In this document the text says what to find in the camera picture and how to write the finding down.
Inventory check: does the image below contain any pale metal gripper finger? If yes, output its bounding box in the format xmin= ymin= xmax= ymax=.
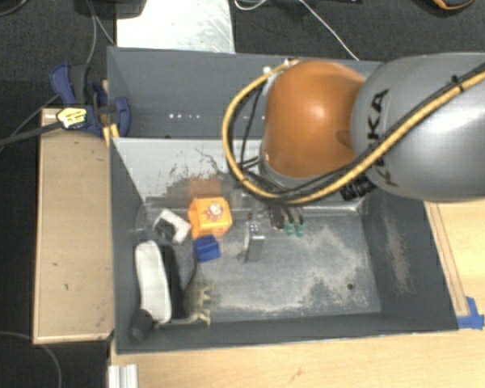
xmin=242 ymin=221 xmax=267 ymax=264

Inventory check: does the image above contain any blue block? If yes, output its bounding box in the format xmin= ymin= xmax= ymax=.
xmin=192 ymin=234 xmax=221 ymax=264

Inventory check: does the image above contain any orange printed box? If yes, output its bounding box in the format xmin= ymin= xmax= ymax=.
xmin=188 ymin=196 xmax=233 ymax=240

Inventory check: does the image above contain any grey metal bin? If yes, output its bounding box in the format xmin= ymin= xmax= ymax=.
xmin=106 ymin=46 xmax=460 ymax=355

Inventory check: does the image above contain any beige toy animal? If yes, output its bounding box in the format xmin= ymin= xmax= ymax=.
xmin=173 ymin=272 xmax=214 ymax=327

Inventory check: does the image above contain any white and black small box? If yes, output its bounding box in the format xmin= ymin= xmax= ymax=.
xmin=151 ymin=209 xmax=192 ymax=245

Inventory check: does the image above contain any pale wood flat board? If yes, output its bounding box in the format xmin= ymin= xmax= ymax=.
xmin=32 ymin=107 xmax=116 ymax=345

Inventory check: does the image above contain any black cylinder on white bracket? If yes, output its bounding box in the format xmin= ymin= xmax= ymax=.
xmin=339 ymin=175 xmax=376 ymax=201

